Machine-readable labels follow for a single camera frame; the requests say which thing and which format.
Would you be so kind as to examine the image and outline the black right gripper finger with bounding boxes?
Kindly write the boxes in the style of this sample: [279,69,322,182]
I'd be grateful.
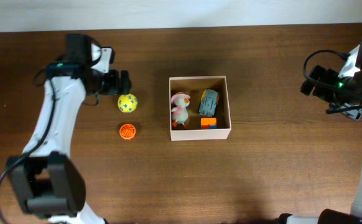
[309,65,327,81]
[300,80,315,96]

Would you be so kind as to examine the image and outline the yellow ball blue letters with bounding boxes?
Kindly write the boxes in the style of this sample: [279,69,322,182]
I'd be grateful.
[118,94,138,113]

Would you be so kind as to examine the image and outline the white duck toy pink hat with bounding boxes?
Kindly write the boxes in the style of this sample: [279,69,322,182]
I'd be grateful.
[170,92,190,129]

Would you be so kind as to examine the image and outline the yellow and grey toy truck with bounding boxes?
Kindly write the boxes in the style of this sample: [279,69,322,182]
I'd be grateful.
[198,89,219,117]

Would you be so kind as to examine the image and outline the multicolour puzzle cube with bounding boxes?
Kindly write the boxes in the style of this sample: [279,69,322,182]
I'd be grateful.
[200,118,217,129]

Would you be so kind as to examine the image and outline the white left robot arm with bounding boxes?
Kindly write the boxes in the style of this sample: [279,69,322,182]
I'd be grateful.
[0,34,138,223]

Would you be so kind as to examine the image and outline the orange lattice ball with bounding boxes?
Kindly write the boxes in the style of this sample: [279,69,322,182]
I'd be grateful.
[119,123,136,141]

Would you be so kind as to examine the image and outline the beige open cardboard box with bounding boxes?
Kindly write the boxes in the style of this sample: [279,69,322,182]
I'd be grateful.
[169,76,231,141]

